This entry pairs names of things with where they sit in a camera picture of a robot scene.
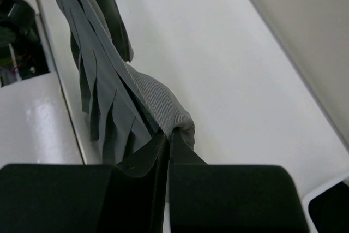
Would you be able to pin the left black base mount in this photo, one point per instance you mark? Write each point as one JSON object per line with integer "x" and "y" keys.
{"x": 22, "y": 53}

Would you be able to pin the grey pleated skirt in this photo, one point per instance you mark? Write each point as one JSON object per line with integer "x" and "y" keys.
{"x": 126, "y": 108}

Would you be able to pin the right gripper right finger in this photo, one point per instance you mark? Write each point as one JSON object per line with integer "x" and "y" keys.
{"x": 230, "y": 198}

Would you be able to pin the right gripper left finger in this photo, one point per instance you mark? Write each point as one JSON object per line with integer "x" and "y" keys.
{"x": 126, "y": 197}

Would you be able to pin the aluminium table edge rail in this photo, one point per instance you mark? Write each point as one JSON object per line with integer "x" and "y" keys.
{"x": 56, "y": 41}

